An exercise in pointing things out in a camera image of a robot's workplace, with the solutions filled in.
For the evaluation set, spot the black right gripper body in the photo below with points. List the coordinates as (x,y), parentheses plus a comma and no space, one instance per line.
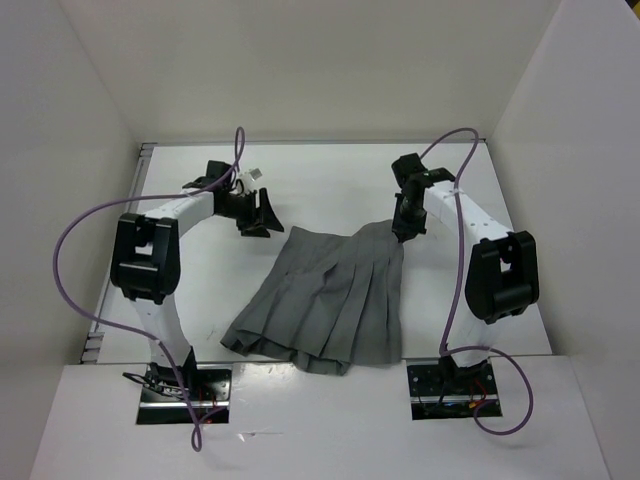
(413,214)

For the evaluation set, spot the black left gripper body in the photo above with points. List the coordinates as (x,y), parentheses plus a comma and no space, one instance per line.
(242,209)

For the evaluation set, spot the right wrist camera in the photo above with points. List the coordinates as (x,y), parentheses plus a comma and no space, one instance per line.
(406,166)

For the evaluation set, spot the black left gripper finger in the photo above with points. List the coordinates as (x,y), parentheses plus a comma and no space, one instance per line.
(253,229)
(267,219)

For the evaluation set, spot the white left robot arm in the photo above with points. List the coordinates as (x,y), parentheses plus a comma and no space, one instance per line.
(146,267)

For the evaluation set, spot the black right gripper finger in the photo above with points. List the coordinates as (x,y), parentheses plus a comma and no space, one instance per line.
(399,232)
(411,233)

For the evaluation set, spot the grey pleated skirt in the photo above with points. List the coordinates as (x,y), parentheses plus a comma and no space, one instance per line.
(328,303)

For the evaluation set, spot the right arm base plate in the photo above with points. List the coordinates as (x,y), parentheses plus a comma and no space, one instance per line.
(438,390)

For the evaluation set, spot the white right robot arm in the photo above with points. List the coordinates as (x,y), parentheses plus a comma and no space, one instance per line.
(497,268)

